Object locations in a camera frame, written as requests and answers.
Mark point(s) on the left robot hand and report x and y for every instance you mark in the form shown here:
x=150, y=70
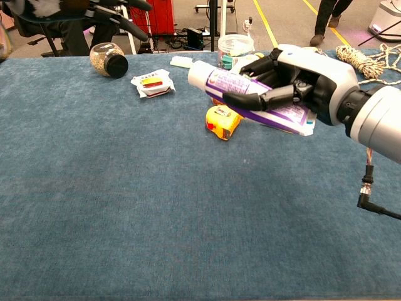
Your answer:
x=72, y=7

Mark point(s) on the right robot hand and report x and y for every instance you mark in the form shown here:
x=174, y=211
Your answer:
x=326, y=72

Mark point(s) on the purple white toothpaste tube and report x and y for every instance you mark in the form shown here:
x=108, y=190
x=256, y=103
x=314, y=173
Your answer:
x=225, y=81

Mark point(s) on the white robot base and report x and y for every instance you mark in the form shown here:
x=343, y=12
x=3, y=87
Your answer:
x=385, y=22

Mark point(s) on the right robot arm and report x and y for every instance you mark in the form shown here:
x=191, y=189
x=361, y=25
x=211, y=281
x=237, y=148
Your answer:
x=382, y=119

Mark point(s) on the white bottle yellow cap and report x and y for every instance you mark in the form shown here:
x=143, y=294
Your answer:
x=241, y=64

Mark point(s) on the yellow razor blister pack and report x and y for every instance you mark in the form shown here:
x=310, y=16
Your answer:
x=319, y=51

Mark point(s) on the person's white shoes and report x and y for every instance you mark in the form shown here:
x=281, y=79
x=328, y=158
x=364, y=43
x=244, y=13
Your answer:
x=75, y=40

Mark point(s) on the black tripod stand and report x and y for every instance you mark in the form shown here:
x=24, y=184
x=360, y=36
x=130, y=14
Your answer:
x=214, y=25
x=51, y=44

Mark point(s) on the black office chair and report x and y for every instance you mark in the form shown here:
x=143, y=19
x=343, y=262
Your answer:
x=31, y=28

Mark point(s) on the walking person dark trousers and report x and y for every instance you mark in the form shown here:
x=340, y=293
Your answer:
x=326, y=15

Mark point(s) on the glass jar black lid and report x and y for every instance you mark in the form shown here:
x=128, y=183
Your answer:
x=100, y=59

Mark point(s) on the thin black rod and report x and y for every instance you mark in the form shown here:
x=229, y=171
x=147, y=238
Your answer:
x=379, y=34

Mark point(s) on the red cabinet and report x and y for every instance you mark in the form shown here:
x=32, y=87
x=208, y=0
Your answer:
x=159, y=15

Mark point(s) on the white plug adapter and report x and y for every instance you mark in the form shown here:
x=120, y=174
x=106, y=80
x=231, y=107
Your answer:
x=248, y=26

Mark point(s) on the clear plastic jar white lid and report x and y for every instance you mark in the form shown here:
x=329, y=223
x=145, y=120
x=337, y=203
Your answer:
x=235, y=45

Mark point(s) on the burger print snack packet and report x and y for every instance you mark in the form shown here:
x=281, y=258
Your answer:
x=153, y=83

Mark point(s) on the yellow tape measure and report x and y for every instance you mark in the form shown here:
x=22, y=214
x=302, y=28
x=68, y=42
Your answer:
x=219, y=122

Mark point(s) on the light green brush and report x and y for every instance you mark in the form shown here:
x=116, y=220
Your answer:
x=180, y=61

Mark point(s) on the black box on floor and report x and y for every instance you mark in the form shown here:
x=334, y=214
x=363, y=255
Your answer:
x=194, y=37

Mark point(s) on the black wheeled stand base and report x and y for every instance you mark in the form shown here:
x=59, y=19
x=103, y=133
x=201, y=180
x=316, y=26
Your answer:
x=203, y=7

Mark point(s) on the blue table cloth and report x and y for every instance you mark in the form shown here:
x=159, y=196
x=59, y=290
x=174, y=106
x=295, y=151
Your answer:
x=125, y=203

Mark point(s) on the white slanted frame leg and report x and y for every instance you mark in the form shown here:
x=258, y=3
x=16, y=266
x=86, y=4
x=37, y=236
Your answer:
x=131, y=40

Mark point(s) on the white upright post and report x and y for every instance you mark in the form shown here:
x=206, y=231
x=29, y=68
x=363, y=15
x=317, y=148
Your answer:
x=223, y=15

